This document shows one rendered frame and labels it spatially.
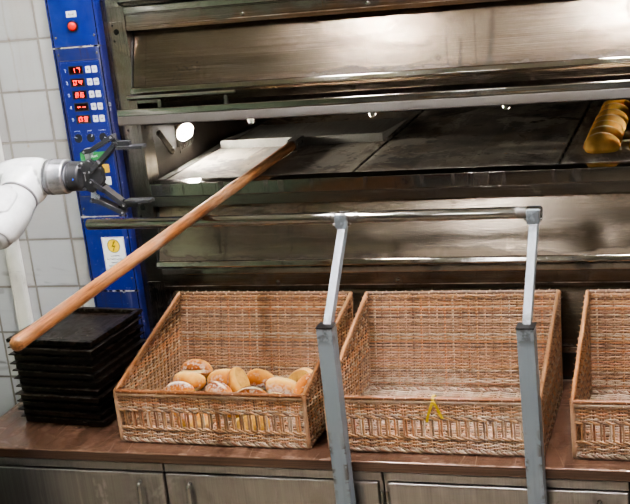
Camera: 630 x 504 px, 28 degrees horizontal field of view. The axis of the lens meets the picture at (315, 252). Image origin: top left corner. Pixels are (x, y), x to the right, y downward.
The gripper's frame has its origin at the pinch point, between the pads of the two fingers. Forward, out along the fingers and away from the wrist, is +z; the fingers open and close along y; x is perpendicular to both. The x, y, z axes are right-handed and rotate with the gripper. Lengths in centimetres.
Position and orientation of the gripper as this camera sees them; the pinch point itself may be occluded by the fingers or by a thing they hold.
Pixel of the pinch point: (144, 173)
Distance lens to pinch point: 310.9
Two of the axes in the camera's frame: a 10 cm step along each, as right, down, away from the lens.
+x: -3.0, 2.9, -9.1
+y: 1.1, 9.6, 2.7
